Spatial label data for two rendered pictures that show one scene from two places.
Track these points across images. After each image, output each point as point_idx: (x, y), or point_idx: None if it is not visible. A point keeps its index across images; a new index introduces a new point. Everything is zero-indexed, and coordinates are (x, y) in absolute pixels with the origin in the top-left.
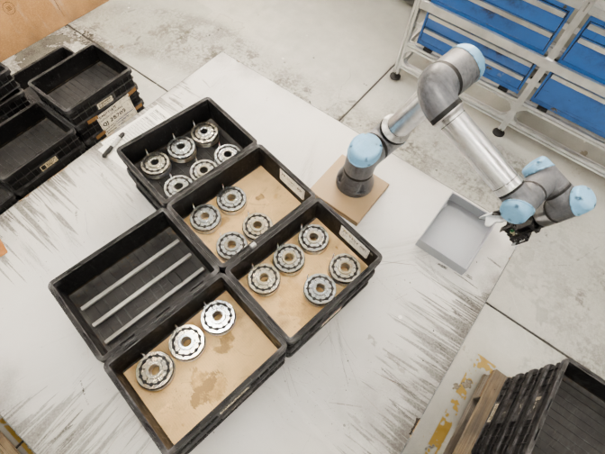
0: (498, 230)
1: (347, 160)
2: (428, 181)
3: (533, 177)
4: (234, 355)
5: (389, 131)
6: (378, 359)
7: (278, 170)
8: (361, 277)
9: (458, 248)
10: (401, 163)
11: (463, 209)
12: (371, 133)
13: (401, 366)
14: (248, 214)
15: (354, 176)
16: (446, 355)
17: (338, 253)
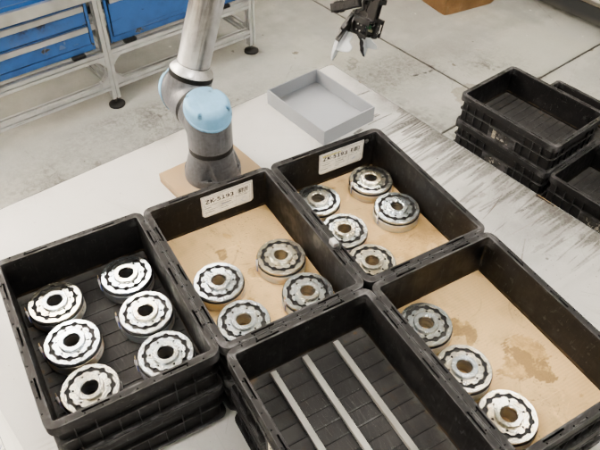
0: None
1: (206, 139)
2: (236, 112)
3: None
4: (479, 320)
5: (198, 72)
6: (469, 211)
7: (197, 206)
8: (402, 150)
9: (338, 112)
10: None
11: (287, 95)
12: (190, 91)
13: (477, 194)
14: (257, 263)
15: (227, 146)
16: (466, 155)
17: (342, 188)
